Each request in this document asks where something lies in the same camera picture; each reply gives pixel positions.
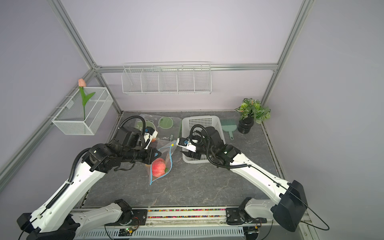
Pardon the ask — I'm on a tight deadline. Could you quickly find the potted green plant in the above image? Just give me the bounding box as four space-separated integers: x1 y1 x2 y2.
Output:
235 98 271 134

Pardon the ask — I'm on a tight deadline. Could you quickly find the clear blue-zipper bag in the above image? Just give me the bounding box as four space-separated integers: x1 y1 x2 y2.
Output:
146 140 177 186

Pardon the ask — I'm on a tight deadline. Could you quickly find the white mesh wall basket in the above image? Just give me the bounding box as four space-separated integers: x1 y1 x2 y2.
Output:
52 87 113 136

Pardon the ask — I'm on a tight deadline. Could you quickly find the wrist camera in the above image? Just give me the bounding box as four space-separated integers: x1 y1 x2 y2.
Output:
144 127 158 149
177 138 197 153

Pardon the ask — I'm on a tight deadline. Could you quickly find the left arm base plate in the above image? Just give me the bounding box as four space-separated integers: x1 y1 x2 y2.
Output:
106 209 148 227

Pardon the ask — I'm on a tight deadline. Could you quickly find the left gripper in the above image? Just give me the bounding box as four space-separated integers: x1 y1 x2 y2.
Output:
123 144 163 165

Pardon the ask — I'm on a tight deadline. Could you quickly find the white wire wall shelf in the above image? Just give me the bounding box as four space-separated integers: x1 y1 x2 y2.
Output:
121 62 212 95

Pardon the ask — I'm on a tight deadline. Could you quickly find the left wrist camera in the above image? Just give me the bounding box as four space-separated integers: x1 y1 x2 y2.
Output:
144 127 158 149

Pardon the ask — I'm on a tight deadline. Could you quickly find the green printed zip-top bag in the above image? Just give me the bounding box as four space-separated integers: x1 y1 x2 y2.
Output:
140 114 182 149

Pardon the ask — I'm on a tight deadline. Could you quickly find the red peach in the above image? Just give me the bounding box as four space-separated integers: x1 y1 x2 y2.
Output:
152 158 167 178

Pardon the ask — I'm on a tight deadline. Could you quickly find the white plastic basket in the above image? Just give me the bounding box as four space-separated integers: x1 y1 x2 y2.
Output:
181 116 226 164

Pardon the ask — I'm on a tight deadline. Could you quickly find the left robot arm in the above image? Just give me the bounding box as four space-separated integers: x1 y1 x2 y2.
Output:
17 127 161 240

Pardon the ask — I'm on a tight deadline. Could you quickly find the pink artificial tulip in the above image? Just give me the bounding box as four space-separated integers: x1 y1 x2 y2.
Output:
78 79 95 121

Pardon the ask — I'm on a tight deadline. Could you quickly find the green dustpan scoop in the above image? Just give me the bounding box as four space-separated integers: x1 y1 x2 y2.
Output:
221 119 237 141

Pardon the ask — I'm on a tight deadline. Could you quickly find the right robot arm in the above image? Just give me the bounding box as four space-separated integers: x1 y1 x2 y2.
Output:
177 125 308 232

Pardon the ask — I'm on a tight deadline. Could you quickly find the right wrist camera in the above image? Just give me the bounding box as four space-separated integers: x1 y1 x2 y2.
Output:
177 138 197 153

